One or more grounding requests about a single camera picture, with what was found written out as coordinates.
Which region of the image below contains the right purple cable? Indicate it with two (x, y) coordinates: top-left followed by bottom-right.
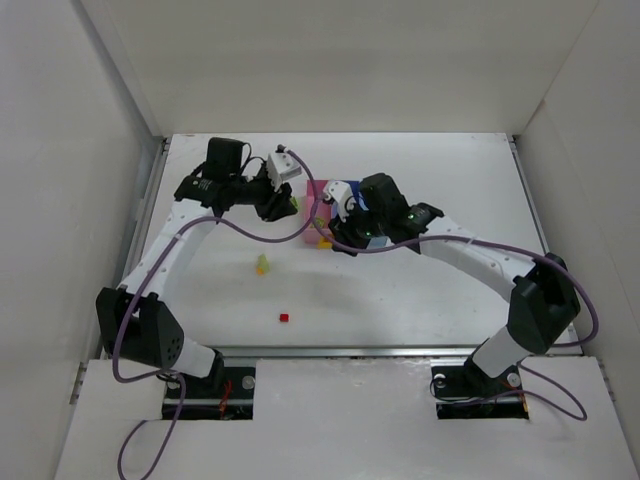
(307, 197), (601, 420)

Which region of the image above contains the aluminium front rail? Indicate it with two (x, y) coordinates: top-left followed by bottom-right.
(214, 345), (475, 359)

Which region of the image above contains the pink container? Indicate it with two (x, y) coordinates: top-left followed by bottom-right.
(301, 179), (333, 246)

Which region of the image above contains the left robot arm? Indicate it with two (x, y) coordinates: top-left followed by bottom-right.
(96, 137), (302, 384)

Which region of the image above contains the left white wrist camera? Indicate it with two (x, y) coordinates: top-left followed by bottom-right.
(266, 145), (302, 191)

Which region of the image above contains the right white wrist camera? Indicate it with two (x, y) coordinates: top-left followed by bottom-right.
(322, 180), (359, 222)

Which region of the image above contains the dark blue container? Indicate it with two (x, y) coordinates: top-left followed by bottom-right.
(346, 180), (360, 202)

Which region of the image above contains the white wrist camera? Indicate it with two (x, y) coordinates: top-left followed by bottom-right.
(322, 180), (359, 222)
(266, 145), (302, 191)

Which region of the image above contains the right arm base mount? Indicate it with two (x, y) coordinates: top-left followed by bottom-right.
(429, 365), (529, 420)

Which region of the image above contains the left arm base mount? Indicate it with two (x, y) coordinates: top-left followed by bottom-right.
(178, 364), (256, 421)

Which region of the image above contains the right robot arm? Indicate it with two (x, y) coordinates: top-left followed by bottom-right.
(322, 173), (580, 400)

